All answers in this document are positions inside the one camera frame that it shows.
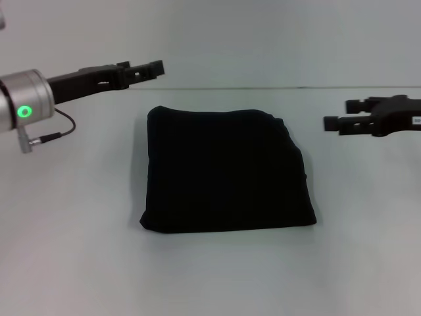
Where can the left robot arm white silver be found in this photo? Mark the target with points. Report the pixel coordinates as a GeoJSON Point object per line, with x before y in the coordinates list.
{"type": "Point", "coordinates": [23, 102]}

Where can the black t-shirt with FREE print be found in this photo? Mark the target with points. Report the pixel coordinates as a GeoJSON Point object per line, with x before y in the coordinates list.
{"type": "Point", "coordinates": [227, 171]}

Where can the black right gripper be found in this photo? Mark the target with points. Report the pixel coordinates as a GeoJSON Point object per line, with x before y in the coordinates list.
{"type": "Point", "coordinates": [398, 115]}

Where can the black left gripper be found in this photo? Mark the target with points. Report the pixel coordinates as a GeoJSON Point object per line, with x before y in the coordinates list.
{"type": "Point", "coordinates": [85, 82]}

